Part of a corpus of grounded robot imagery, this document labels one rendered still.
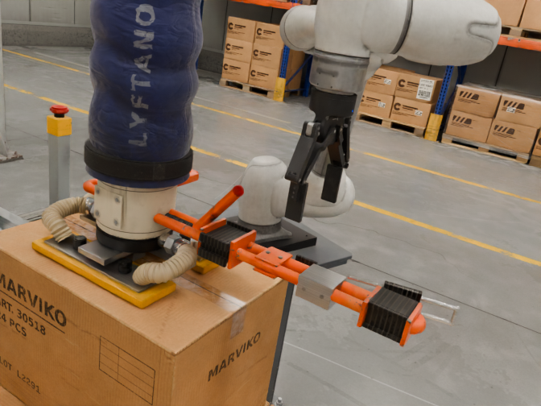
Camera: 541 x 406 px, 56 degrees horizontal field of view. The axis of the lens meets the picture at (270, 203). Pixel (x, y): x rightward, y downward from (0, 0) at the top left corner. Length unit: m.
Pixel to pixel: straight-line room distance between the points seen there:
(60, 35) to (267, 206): 10.95
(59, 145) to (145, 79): 1.23
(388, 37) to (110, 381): 0.82
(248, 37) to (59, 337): 8.48
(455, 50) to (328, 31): 0.20
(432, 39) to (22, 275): 0.94
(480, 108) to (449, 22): 7.09
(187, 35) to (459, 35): 0.48
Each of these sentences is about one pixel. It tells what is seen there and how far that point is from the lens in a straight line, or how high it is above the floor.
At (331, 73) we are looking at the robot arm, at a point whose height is 1.45.
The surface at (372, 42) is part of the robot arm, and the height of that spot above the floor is 1.50.
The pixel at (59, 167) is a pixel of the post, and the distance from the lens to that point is 2.21.
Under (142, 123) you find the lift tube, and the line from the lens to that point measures 1.01.
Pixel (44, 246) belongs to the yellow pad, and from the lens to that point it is 1.22.
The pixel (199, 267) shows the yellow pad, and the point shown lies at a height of 0.96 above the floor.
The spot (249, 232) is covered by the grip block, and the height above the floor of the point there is 1.10.
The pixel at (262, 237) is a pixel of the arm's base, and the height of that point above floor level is 0.79.
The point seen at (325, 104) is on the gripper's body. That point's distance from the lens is 0.82.
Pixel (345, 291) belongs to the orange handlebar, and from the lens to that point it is 0.94.
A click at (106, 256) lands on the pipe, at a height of 1.00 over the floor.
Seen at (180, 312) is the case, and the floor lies 0.94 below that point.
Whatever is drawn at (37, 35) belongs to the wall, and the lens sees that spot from 12.09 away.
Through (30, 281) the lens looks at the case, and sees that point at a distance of 1.22.
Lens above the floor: 1.53
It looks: 21 degrees down
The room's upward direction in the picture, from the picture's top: 9 degrees clockwise
